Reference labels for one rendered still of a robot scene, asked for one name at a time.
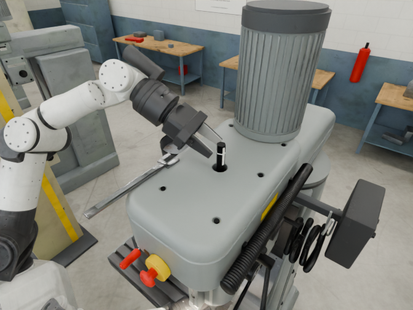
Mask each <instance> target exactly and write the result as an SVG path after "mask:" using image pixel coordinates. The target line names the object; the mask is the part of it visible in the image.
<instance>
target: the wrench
mask: <svg viewBox="0 0 413 310"><path fill-rule="evenodd" d="M170 157H171V154H170V153H167V154H166V155H164V156H163V157H161V158H160V159H159V160H157V163H158V164H156V165H155V166H153V167H151V168H150V169H149V170H147V171H145V172H144V173H142V174H141V175H140V176H138V177H136V178H135V179H134V180H132V181H131V182H129V183H127V184H126V185H125V186H123V187H121V188H120V189H118V190H117V191H115V192H114V193H112V194H111V195H109V196H108V197H106V198H105V199H103V200H102V201H100V202H99V203H97V204H96V205H94V206H93V207H91V208H89V209H88V210H86V211H85V212H84V213H83V215H84V216H85V217H86V218H87V219H88V220H89V219H91V218H92V217H94V216H95V215H96V214H98V213H100V212H101V211H102V210H104V209H105V208H106V207H108V206H110V205H111V204H113V203H114V202H115V201H117V200H118V199H120V198H121V197H122V196H124V195H126V194H127V193H129V192H130V191H131V190H133V189H134V188H136V187H137V186H139V185H140V184H142V183H143V182H144V181H146V180H147V179H149V178H150V177H152V176H153V175H155V174H156V173H157V172H159V171H160V170H162V169H163V168H165V167H166V168H168V169H169V168H170V167H172V166H173V165H175V164H176V163H177V162H179V161H180V159H179V158H178V157H176V158H175V159H173V160H172V161H170V162H169V163H167V162H165V161H166V160H167V159H168V158H170Z"/></svg>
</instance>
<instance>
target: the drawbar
mask: <svg viewBox="0 0 413 310"><path fill-rule="evenodd" d="M223 148H225V152H226V144H225V143H224V142H221V141H220V142H219V143H217V148H216V150H217V152H216V172H224V166H225V154H224V165H222V155H220V154H222V150H223ZM217 153H219V154H217Z"/></svg>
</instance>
